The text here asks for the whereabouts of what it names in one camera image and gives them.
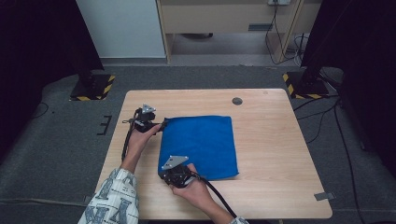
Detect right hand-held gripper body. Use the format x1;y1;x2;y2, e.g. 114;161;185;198
161;154;194;189

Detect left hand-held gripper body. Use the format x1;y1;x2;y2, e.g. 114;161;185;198
133;104;162;134

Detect blue cloth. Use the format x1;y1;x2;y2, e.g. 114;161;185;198
157;115;240;181

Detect person's right hand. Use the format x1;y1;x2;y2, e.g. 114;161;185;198
170;162;217;213

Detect person's left hand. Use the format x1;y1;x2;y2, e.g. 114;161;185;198
123;123;163;163

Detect black floor marking tape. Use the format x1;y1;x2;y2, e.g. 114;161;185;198
95;114;113;136

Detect striped black stand base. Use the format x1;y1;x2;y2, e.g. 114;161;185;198
282;66;332;101
69;69;117;103

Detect white panel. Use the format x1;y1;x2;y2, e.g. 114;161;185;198
76;0;166;60

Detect light wooden desk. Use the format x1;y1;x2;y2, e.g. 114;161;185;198
155;0;323;64

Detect dark curtain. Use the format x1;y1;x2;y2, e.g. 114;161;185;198
0;0;106;160
300;0;396;171

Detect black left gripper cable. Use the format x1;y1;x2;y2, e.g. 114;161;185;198
120;107;142;162

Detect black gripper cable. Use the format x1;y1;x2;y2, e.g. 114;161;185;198
120;107;142;162
191;172;238;219

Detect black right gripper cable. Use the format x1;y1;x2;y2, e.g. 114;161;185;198
191;172;238;219

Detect thin black floor cable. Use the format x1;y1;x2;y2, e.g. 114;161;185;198
30;101;50;120

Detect black hanging cable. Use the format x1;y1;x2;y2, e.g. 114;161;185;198
263;2;304;65

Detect long black floor cable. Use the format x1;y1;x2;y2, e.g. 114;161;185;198
333;104;362;224

